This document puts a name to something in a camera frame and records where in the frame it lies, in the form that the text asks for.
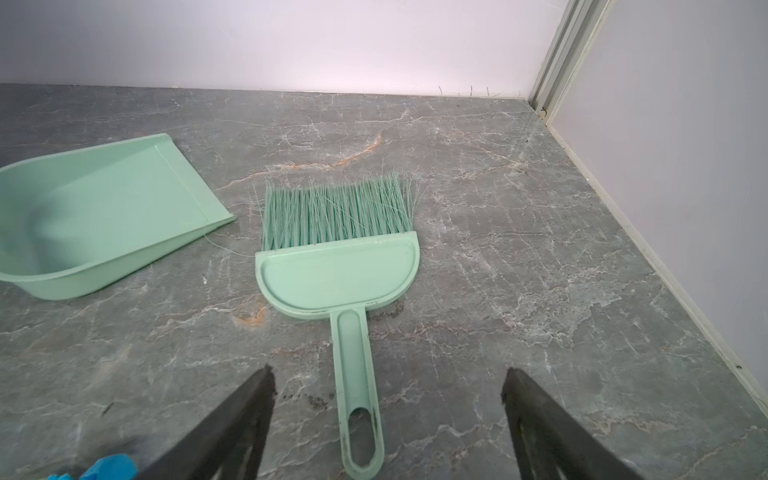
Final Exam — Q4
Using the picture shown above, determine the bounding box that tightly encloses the mint green dustpan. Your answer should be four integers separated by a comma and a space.
1, 133, 235, 300

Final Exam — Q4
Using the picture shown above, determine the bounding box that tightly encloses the mint green hand brush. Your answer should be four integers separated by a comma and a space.
255, 173, 420, 479

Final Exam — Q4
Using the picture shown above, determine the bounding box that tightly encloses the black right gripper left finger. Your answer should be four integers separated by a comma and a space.
137, 365, 276, 480

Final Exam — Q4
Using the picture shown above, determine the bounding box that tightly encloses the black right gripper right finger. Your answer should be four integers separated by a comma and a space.
501, 367, 640, 479

